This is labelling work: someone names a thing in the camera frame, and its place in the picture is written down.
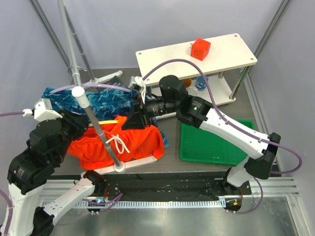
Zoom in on grey clothes rack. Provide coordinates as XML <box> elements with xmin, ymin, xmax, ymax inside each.
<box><xmin>57</xmin><ymin>0</ymin><xmax>157</xmax><ymax>174</ymax></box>

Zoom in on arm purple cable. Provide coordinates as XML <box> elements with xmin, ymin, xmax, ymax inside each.
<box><xmin>142</xmin><ymin>59</ymin><xmax>304</xmax><ymax>216</ymax></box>
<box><xmin>0</xmin><ymin>111</ymin><xmax>124</xmax><ymax>233</ymax></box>

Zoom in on blue cup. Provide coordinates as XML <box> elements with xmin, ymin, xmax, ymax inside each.
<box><xmin>195</xmin><ymin>76</ymin><xmax>207</xmax><ymax>91</ymax></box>

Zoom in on red cube power socket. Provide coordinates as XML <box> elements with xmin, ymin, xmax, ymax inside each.
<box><xmin>190</xmin><ymin>38</ymin><xmax>211</xmax><ymax>61</ymax></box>

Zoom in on orange shorts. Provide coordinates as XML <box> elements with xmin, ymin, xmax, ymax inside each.
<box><xmin>67</xmin><ymin>116</ymin><xmax>165</xmax><ymax>170</ymax></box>

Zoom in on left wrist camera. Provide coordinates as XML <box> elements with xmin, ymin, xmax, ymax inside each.
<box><xmin>22</xmin><ymin>98</ymin><xmax>62</xmax><ymax>122</ymax></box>

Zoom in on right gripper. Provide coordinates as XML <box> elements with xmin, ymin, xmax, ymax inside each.
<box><xmin>122</xmin><ymin>93</ymin><xmax>178</xmax><ymax>130</ymax></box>

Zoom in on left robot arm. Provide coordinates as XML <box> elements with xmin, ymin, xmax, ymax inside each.
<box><xmin>0</xmin><ymin>109</ymin><xmax>106</xmax><ymax>236</ymax></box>

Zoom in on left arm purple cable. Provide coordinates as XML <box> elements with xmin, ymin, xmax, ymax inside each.
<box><xmin>0</xmin><ymin>111</ymin><xmax>124</xmax><ymax>233</ymax></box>

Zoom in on blue patterned shorts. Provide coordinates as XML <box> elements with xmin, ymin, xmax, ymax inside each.
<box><xmin>40</xmin><ymin>86</ymin><xmax>170</xmax><ymax>149</ymax></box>

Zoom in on white two-tier shelf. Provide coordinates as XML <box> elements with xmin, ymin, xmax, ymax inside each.
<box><xmin>135</xmin><ymin>33</ymin><xmax>257</xmax><ymax>105</ymax></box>

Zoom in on yellow clothes hanger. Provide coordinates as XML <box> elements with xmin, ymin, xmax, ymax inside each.
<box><xmin>98</xmin><ymin>120</ymin><xmax>118</xmax><ymax>126</ymax></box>

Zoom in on dark blue book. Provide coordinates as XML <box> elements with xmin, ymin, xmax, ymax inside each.
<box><xmin>106</xmin><ymin>76</ymin><xmax>124</xmax><ymax>87</ymax></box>

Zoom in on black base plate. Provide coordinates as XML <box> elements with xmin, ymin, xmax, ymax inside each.
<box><xmin>46</xmin><ymin>173</ymin><xmax>252</xmax><ymax>197</ymax></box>

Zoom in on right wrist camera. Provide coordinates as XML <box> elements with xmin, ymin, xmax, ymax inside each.
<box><xmin>128</xmin><ymin>76</ymin><xmax>146</xmax><ymax>95</ymax></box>

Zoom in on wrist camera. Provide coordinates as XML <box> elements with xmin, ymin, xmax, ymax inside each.
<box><xmin>128</xmin><ymin>76</ymin><xmax>146</xmax><ymax>95</ymax></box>
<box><xmin>22</xmin><ymin>98</ymin><xmax>62</xmax><ymax>122</ymax></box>

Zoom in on white patterned mug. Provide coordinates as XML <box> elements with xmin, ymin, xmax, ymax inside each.
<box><xmin>182</xmin><ymin>78</ymin><xmax>198</xmax><ymax>96</ymax></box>

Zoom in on purple clothes hanger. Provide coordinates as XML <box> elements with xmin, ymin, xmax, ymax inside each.
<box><xmin>50</xmin><ymin>83</ymin><xmax>131</xmax><ymax>94</ymax></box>

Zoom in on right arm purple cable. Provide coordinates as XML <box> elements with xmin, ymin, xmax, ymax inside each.
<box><xmin>142</xmin><ymin>59</ymin><xmax>304</xmax><ymax>216</ymax></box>

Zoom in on green plastic tray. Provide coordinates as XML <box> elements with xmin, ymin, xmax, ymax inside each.
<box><xmin>179</xmin><ymin>123</ymin><xmax>247</xmax><ymax>166</ymax></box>

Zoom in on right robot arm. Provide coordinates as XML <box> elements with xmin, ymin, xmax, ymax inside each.
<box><xmin>122</xmin><ymin>75</ymin><xmax>281</xmax><ymax>194</ymax></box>

